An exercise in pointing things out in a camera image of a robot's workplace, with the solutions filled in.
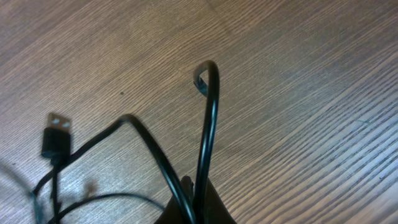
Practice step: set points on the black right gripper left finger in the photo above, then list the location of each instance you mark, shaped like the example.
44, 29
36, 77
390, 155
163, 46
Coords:
171, 214

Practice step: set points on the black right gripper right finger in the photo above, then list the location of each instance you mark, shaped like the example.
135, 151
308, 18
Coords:
211, 209

